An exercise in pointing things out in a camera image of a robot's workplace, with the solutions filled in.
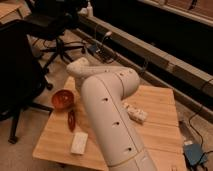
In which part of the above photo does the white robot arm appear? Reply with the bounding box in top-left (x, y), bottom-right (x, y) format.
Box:
top-left (67, 58), bottom-right (157, 171)

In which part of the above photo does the black power strip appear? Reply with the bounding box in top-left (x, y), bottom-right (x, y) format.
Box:
top-left (87, 44), bottom-right (117, 64)

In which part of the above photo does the white tube package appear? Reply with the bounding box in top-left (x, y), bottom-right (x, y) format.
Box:
top-left (123, 103), bottom-right (148, 124)

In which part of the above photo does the red bowl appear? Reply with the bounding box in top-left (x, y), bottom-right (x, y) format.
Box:
top-left (51, 89), bottom-right (74, 110)

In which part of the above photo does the red round lid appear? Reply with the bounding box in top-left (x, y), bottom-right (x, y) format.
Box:
top-left (68, 111), bottom-right (76, 132)

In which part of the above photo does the white bottle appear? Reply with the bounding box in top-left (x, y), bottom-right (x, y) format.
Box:
top-left (87, 0), bottom-right (93, 17)

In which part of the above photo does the dark chair at left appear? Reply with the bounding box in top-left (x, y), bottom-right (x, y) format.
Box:
top-left (0, 20), bottom-right (53, 144)

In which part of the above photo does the black office chair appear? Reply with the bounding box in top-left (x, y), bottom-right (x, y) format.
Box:
top-left (24, 0), bottom-right (87, 73)

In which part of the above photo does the blue box on floor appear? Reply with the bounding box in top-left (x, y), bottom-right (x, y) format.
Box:
top-left (183, 143), bottom-right (207, 166)

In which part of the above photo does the black cable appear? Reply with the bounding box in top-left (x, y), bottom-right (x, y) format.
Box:
top-left (188, 78), bottom-right (213, 146)

